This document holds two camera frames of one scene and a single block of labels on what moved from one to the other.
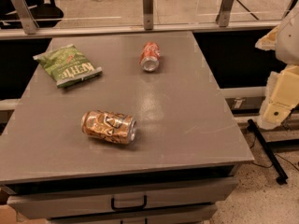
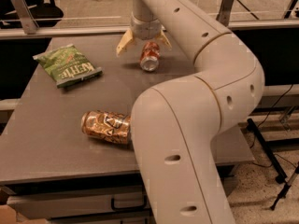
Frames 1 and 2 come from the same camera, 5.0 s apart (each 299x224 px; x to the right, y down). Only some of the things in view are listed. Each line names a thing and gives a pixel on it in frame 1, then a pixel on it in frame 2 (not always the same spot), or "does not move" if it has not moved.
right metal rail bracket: [226, 6] does not move
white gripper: [290, 40] → [146, 29]
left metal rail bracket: [23, 11] does not move
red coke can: [149, 56] does not move
